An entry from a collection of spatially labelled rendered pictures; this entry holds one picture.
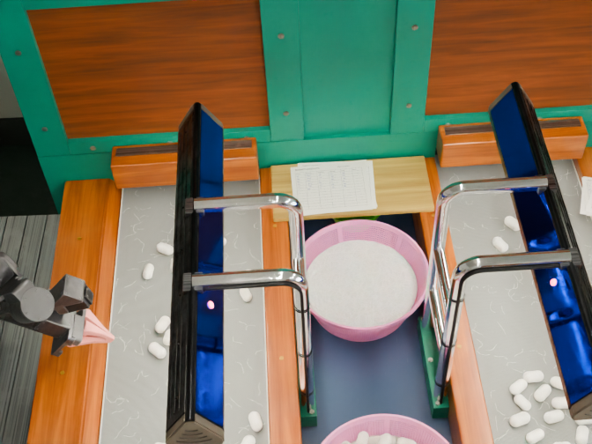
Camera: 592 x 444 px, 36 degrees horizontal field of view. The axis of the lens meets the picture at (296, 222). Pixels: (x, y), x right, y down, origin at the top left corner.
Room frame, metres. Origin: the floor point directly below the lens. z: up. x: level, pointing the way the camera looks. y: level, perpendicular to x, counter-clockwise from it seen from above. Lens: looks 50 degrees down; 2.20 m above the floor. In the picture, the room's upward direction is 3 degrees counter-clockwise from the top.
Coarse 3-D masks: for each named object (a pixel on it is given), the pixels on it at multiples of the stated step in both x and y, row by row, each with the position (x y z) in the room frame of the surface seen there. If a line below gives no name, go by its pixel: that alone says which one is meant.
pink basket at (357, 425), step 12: (360, 420) 0.74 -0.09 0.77; (372, 420) 0.75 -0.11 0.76; (384, 420) 0.75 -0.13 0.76; (396, 420) 0.74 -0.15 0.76; (408, 420) 0.74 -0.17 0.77; (336, 432) 0.72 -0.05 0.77; (348, 432) 0.73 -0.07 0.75; (372, 432) 0.74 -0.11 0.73; (384, 432) 0.74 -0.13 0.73; (396, 432) 0.73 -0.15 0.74; (408, 432) 0.73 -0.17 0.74; (420, 432) 0.72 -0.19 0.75; (432, 432) 0.71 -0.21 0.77
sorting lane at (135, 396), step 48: (144, 192) 1.33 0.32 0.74; (240, 192) 1.31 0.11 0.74; (144, 240) 1.19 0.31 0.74; (240, 240) 1.18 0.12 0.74; (144, 288) 1.07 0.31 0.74; (144, 336) 0.96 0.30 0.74; (240, 336) 0.95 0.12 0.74; (144, 384) 0.86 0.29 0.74; (240, 384) 0.84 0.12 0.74; (144, 432) 0.76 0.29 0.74; (240, 432) 0.75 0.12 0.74
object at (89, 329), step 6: (90, 324) 0.90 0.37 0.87; (84, 330) 0.89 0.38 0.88; (90, 330) 0.89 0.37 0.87; (96, 330) 0.90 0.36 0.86; (102, 330) 0.91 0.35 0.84; (102, 336) 0.90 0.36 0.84; (108, 336) 0.91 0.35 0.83; (84, 342) 0.90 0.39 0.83; (90, 342) 0.90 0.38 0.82; (96, 342) 0.90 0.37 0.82; (102, 342) 0.91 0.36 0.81; (108, 342) 0.91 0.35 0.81
